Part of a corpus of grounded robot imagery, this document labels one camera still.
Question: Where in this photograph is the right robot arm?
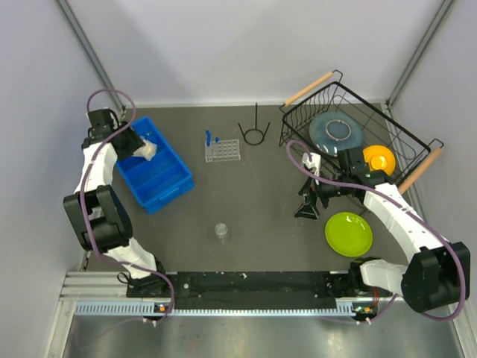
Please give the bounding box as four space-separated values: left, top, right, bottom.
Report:
292 147 470 319

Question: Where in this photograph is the black wire dish rack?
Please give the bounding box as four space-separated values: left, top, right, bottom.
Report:
279 69 445 216

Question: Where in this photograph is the bag of white powder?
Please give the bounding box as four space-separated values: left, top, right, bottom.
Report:
133 139 157 162

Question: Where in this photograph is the blue plastic bin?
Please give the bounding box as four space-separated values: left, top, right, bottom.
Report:
116 117 195 214

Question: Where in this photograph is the orange bowl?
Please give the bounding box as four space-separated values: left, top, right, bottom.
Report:
363 145 396 176

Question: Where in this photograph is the blue ceramic plate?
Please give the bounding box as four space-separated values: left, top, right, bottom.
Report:
309 112 364 157

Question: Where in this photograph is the green plate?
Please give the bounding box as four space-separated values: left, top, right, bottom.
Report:
325 212 373 257

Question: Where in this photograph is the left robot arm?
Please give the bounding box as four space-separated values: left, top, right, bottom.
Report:
63 108 171 298

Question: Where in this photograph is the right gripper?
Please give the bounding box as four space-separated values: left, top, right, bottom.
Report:
293 169 350 220

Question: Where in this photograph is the clear glass flask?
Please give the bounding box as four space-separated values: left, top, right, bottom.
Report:
214 223 230 245

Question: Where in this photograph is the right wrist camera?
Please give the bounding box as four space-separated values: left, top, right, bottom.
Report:
301 153 321 177

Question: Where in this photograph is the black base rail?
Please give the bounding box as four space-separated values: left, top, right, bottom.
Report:
126 271 358 310

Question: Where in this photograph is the black wire ring stand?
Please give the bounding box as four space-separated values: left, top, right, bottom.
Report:
238 103 271 146

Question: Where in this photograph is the clear test tube rack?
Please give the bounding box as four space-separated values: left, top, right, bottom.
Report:
204 139 241 163

